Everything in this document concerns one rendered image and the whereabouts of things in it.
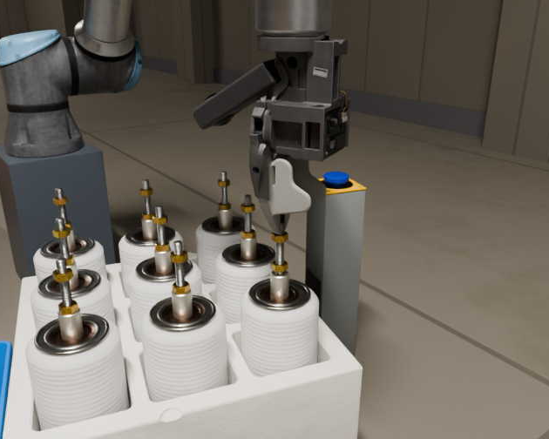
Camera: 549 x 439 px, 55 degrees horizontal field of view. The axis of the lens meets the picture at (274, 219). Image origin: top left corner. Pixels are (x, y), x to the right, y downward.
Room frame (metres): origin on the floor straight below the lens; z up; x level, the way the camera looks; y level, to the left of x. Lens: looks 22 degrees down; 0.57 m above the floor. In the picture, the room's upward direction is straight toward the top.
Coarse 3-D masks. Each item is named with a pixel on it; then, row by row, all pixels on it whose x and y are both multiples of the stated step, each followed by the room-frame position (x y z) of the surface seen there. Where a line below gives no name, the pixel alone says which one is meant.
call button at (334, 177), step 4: (328, 172) 0.82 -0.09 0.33; (332, 172) 0.81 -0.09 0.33; (336, 172) 0.81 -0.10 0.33; (340, 172) 0.81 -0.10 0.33; (344, 172) 0.82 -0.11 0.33; (324, 176) 0.80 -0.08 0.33; (328, 176) 0.80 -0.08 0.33; (332, 176) 0.80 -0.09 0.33; (336, 176) 0.80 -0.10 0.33; (340, 176) 0.80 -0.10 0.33; (344, 176) 0.80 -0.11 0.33; (348, 176) 0.80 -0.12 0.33; (328, 180) 0.79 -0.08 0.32; (332, 180) 0.79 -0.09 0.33; (336, 180) 0.79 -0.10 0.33; (340, 180) 0.79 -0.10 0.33; (344, 180) 0.79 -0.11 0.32; (348, 180) 0.80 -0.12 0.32; (328, 184) 0.80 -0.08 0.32; (332, 184) 0.79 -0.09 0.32; (336, 184) 0.79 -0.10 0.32; (340, 184) 0.79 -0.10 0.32; (344, 184) 0.80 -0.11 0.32
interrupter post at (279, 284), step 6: (270, 276) 0.56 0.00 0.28; (276, 276) 0.56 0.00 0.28; (282, 276) 0.56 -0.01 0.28; (288, 276) 0.56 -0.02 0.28; (270, 282) 0.56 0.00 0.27; (276, 282) 0.55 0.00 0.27; (282, 282) 0.55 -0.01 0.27; (288, 282) 0.56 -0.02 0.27; (270, 288) 0.56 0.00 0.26; (276, 288) 0.55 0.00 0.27; (282, 288) 0.55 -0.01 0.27; (270, 294) 0.56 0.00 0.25; (276, 294) 0.55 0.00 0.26; (282, 294) 0.55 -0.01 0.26
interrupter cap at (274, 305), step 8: (264, 280) 0.59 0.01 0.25; (296, 280) 0.59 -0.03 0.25; (256, 288) 0.58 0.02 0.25; (264, 288) 0.58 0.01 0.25; (288, 288) 0.58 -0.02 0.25; (296, 288) 0.58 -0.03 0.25; (304, 288) 0.58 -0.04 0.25; (248, 296) 0.56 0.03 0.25; (256, 296) 0.56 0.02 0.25; (264, 296) 0.56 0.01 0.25; (288, 296) 0.56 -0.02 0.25; (296, 296) 0.56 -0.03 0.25; (304, 296) 0.56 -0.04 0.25; (256, 304) 0.54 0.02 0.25; (264, 304) 0.54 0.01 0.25; (272, 304) 0.54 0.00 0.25; (280, 304) 0.54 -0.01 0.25; (288, 304) 0.54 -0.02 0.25; (296, 304) 0.54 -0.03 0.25; (304, 304) 0.54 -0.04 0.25
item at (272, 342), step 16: (256, 320) 0.52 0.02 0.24; (272, 320) 0.52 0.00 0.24; (288, 320) 0.52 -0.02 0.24; (304, 320) 0.53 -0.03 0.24; (256, 336) 0.52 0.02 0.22; (272, 336) 0.52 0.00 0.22; (288, 336) 0.52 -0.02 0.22; (304, 336) 0.53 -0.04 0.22; (256, 352) 0.53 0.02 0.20; (272, 352) 0.52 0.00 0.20; (288, 352) 0.52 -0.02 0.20; (304, 352) 0.53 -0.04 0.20; (256, 368) 0.53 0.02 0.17; (272, 368) 0.52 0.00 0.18; (288, 368) 0.52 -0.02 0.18
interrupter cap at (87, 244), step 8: (56, 240) 0.72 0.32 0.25; (80, 240) 0.72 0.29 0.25; (88, 240) 0.72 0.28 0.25; (40, 248) 0.69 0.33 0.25; (48, 248) 0.69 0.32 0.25; (56, 248) 0.70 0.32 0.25; (80, 248) 0.69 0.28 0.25; (88, 248) 0.69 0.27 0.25; (48, 256) 0.67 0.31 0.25; (56, 256) 0.66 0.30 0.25
